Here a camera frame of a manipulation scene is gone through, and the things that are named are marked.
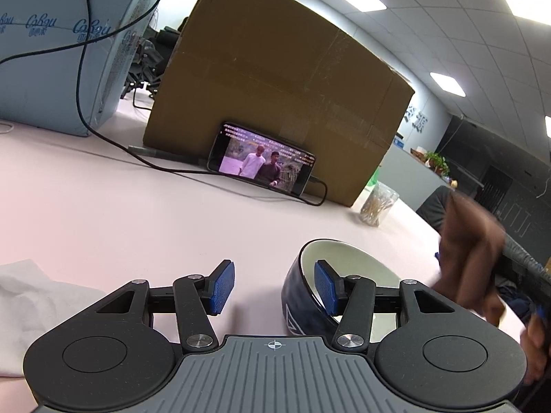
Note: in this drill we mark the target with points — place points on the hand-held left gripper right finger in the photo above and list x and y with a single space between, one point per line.
325 286

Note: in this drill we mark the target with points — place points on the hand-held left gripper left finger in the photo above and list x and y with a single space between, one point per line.
221 286

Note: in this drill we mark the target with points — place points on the dark blue ceramic bowl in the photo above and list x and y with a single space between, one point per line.
297 292

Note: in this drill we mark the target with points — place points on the brown cloth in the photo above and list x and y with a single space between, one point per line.
469 249

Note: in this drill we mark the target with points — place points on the person's right hand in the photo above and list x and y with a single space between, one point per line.
536 352

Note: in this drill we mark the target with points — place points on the blue cloth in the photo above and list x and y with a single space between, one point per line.
512 305

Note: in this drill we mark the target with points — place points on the clear cotton swab container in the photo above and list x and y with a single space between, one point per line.
376 206

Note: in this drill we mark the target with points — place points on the dark grey chair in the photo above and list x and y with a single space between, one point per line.
432 211

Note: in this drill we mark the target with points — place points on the green plastic bag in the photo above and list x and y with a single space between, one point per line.
373 178

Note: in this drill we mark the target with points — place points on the black smartphone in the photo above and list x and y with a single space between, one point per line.
258 159

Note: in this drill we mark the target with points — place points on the green potted plant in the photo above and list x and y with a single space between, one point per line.
437 162

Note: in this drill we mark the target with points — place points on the white reception counter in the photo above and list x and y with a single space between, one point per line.
404 172

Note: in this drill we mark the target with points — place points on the white cloth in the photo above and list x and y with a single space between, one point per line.
34 309

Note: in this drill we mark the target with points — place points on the large brown cardboard box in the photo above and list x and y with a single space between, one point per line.
280 73

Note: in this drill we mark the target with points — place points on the black office chair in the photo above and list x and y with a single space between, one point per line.
150 51

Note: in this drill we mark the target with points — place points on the large light blue box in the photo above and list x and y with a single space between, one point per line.
43 86

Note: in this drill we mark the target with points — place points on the grey wall lettering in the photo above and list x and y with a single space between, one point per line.
414 119

